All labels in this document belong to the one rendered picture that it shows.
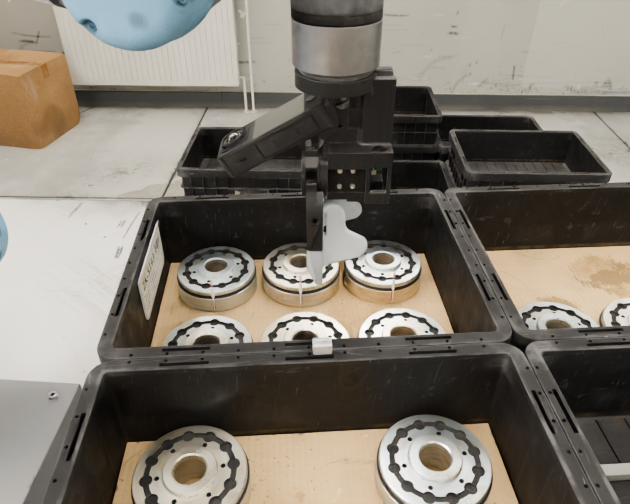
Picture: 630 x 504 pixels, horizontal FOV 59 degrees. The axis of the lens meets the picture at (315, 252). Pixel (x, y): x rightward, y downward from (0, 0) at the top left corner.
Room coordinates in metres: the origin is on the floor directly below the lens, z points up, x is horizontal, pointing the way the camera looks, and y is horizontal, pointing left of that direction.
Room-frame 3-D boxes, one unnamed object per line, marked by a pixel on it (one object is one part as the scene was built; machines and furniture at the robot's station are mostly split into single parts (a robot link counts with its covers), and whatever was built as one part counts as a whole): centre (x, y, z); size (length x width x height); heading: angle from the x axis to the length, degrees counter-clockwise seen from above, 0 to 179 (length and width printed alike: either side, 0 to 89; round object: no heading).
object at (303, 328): (0.45, 0.01, 0.86); 0.05 x 0.05 x 0.01
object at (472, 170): (1.51, -0.62, 0.37); 0.40 x 0.30 x 0.45; 88
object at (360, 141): (0.48, -0.03, 1.10); 0.09 x 0.08 x 0.12; 91
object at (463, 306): (0.52, 0.01, 0.87); 0.40 x 0.30 x 0.11; 94
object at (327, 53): (0.48, -0.02, 1.18); 0.08 x 0.08 x 0.05
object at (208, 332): (0.45, 0.12, 0.86); 0.05 x 0.05 x 0.01
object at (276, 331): (0.45, 0.01, 0.86); 0.10 x 0.10 x 0.01
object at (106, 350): (0.52, 0.01, 0.92); 0.40 x 0.30 x 0.02; 94
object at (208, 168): (1.53, 0.18, 0.37); 0.40 x 0.30 x 0.45; 88
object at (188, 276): (0.59, 0.13, 0.86); 0.10 x 0.10 x 0.01
